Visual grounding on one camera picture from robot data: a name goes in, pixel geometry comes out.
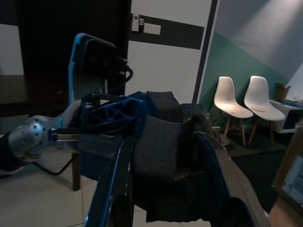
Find white low shelf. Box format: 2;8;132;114
269;98;303;134

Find large brown cardboard box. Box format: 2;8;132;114
271;129;303;227

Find white wall switch plate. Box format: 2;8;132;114
144;23;162;35

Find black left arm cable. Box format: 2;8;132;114
35;151;74;177

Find white remote control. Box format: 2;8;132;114
131;14;141;32

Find white chair wooden legs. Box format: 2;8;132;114
243;75;286;146
213;76;254;145

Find small brown cardboard box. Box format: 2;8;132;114
275;82;292;101

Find black left camera cable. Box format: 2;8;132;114
104;56;134;95

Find black foam floor mat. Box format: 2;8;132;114
229;141;294;214

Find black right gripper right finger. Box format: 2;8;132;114
195;131;272;227

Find black textured foam mat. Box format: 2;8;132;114
78;103;229;224

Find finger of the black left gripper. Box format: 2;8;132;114
135;114;182;180
145;90;181;122

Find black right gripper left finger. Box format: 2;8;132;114
85;132;144;227

